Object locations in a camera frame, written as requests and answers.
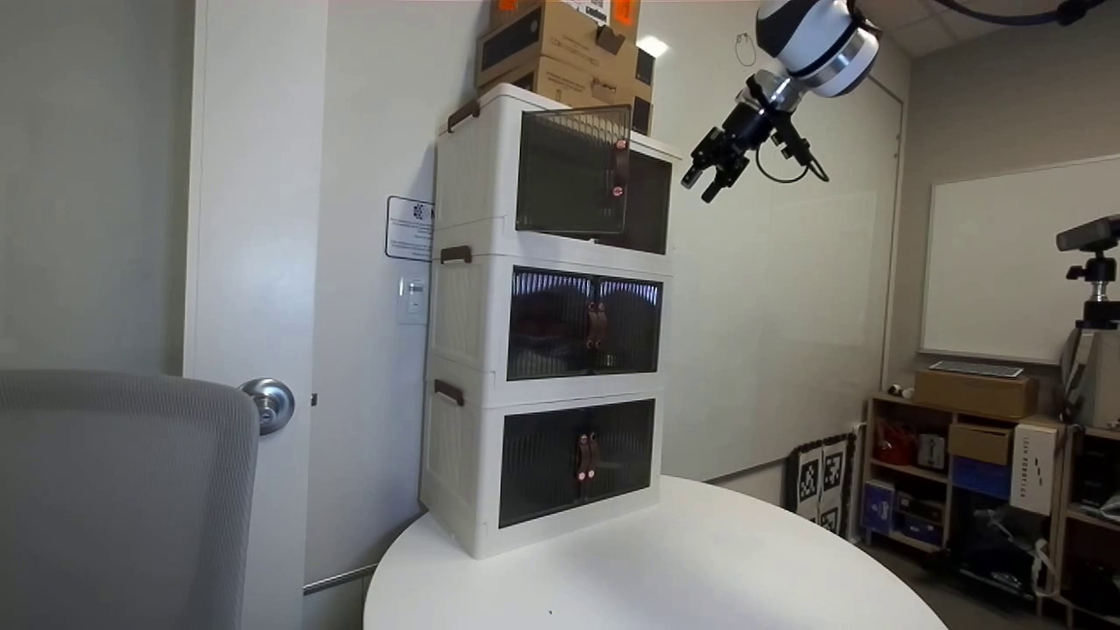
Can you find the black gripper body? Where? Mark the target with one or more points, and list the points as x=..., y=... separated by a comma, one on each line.
x=735, y=136

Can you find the tinted cabinet door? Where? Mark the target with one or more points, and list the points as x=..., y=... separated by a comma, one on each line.
x=651, y=205
x=552, y=322
x=623, y=448
x=563, y=175
x=630, y=325
x=543, y=465

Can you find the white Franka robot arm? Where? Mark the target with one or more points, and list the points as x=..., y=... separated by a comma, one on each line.
x=825, y=40

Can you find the red object on shelf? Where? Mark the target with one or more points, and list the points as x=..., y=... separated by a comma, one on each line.
x=896, y=447

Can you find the wooden shelf unit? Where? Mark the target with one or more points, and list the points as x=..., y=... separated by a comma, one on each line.
x=946, y=525

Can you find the dark shelf unit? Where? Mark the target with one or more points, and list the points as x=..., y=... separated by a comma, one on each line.
x=1093, y=525

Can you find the brown cardboard box with labels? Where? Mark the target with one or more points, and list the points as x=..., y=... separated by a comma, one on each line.
x=570, y=52

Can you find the white stacked storage cabinet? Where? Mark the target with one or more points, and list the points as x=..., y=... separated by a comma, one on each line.
x=472, y=350

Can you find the white whiteboard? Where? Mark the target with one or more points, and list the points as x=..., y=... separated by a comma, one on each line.
x=1015, y=267

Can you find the black white calibration board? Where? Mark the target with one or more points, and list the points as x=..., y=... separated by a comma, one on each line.
x=825, y=479

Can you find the large flat cardboard box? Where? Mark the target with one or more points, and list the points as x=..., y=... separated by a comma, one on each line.
x=975, y=394

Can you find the small blue box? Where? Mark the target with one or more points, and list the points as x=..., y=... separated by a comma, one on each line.
x=879, y=507

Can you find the small brown cardboard box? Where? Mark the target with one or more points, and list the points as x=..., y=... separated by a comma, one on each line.
x=981, y=442

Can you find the black tripod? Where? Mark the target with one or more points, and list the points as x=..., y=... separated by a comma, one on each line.
x=1096, y=307

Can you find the blue storage bin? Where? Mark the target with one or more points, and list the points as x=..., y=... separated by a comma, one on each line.
x=981, y=479

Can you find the white room door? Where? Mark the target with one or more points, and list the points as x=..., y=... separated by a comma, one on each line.
x=249, y=175

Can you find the gray mesh office chair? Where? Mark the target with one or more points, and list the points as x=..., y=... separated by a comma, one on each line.
x=116, y=500

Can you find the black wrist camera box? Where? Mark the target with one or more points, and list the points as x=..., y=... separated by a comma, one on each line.
x=799, y=146

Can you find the white wall sign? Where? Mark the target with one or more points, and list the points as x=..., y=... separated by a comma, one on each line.
x=407, y=229

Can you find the white light switch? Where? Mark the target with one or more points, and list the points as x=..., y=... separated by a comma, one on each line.
x=409, y=297

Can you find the black camera on tripod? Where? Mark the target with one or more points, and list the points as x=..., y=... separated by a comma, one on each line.
x=1088, y=233

